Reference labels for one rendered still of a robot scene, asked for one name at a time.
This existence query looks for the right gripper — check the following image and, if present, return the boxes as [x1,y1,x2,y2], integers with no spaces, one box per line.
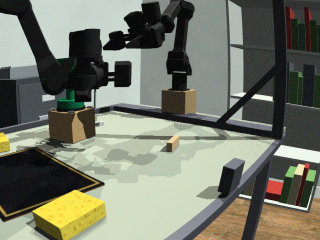
[102,24,163,51]

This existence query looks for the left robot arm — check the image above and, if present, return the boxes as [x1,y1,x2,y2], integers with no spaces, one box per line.
[0,0,104,103]

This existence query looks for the black rectangular mat with tan border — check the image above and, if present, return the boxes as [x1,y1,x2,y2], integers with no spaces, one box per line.
[0,146,105,222]

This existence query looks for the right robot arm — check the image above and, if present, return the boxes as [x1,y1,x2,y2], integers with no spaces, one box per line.
[123,0,195,92]

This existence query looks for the yellow sponge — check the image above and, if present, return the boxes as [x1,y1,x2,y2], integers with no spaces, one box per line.
[32,190,107,240]
[0,132,11,153]

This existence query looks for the white rectangular block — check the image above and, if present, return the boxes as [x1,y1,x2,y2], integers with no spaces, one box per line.
[95,120,104,126]

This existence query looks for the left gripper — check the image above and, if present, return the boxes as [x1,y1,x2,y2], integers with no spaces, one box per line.
[65,61,132,90]

